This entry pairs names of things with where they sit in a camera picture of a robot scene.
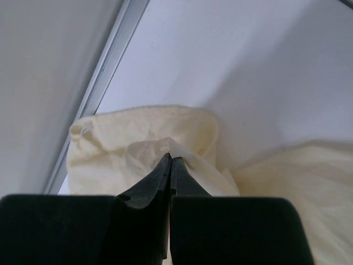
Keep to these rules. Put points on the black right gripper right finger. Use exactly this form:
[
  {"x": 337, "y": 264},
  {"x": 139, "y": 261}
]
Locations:
[{"x": 232, "y": 230}]

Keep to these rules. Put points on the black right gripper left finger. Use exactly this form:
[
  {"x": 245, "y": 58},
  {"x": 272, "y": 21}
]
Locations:
[{"x": 129, "y": 228}]

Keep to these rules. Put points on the cream yellow jacket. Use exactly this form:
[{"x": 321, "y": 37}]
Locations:
[{"x": 110, "y": 152}]

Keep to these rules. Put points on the aluminium frame rail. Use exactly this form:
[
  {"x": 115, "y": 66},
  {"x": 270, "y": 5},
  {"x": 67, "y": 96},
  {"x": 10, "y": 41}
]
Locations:
[{"x": 120, "y": 35}]

